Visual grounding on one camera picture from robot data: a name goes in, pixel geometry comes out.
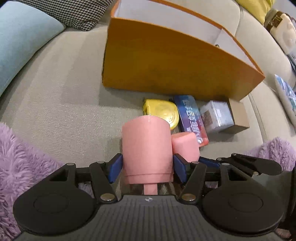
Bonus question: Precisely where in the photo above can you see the small brown cardboard box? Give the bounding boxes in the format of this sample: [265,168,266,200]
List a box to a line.
[228,98,250,133]

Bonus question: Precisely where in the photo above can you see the cream small suitcase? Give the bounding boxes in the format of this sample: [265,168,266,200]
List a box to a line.
[264,9,296,55]

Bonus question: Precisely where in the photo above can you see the houndstooth pillow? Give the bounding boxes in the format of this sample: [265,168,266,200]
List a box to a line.
[17,0,118,32]

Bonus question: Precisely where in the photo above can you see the blue printed pillow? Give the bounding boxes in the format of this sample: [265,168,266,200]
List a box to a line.
[274,74,296,129]

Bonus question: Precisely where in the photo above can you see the purple fluffy blanket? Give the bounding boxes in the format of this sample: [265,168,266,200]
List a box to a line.
[0,123,296,241]

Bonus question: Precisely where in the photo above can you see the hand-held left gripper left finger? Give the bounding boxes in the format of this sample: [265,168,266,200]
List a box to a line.
[49,153,123,204]

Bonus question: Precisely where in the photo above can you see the orange cardboard box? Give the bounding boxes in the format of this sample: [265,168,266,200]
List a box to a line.
[102,0,266,101]

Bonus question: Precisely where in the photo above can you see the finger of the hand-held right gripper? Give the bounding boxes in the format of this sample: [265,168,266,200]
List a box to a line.
[198,152,284,176]

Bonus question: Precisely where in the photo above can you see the blue printed box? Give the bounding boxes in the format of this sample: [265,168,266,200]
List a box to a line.
[173,95,209,149]

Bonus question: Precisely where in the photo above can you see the clear plastic box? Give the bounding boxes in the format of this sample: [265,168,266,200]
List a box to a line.
[199,100,235,134]

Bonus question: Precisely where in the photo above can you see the light blue pillow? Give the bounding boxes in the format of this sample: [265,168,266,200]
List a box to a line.
[0,1,66,96]

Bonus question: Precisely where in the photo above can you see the large pink cup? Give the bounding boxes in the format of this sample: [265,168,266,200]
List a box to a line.
[121,116,174,195]

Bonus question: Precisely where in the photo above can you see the yellow pillow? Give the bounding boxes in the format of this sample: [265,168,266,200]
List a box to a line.
[236,0,273,25]

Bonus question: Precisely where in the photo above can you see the yellow tape measure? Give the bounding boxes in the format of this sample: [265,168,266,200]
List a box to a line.
[142,98,179,130]

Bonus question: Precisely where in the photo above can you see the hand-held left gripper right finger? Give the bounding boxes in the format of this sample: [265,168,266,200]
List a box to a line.
[172,153,247,204]

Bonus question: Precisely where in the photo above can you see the small pink cup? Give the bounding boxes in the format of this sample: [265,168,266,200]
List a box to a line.
[171,132,200,164]

